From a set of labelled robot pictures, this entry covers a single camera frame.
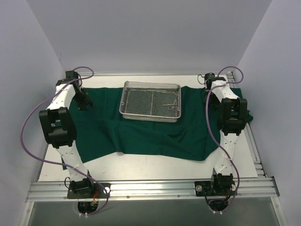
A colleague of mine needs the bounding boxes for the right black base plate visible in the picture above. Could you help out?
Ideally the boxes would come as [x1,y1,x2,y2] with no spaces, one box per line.
[194,180,236,197]

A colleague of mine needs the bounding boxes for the surgical kit tray edge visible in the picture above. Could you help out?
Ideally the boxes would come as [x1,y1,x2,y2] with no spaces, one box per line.
[119,81,182,123]

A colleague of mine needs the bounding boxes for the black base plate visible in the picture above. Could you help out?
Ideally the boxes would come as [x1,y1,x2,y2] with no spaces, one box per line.
[67,180,111,199]
[194,180,236,197]

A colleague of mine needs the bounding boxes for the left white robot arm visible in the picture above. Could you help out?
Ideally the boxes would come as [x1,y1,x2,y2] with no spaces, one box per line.
[39,78,95,197]

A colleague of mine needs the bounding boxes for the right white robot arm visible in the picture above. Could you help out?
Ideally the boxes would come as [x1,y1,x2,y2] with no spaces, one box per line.
[205,78,247,194]

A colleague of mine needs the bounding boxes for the steel surgical scissors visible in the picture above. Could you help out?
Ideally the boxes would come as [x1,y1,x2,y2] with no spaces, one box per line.
[163,104,177,112]

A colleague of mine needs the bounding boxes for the purple cable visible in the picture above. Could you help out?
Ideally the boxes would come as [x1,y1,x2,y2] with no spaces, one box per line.
[20,66,111,215]
[206,66,244,212]

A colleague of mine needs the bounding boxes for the dark green surgical cloth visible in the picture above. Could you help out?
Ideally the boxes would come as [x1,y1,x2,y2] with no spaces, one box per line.
[60,86,256,171]

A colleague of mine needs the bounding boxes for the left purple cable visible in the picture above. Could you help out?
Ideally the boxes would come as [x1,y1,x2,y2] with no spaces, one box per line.
[20,66,111,215]

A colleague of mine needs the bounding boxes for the back aluminium rail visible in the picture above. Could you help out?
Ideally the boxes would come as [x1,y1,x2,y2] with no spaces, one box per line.
[67,71,233,76]

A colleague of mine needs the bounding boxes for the front aluminium rail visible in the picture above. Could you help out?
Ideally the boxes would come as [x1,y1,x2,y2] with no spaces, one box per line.
[26,177,280,202]

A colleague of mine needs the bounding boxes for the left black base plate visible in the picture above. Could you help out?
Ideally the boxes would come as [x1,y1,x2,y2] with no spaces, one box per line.
[67,180,111,199]

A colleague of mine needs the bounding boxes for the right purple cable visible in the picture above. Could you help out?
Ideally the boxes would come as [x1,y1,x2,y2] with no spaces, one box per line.
[206,66,244,212]

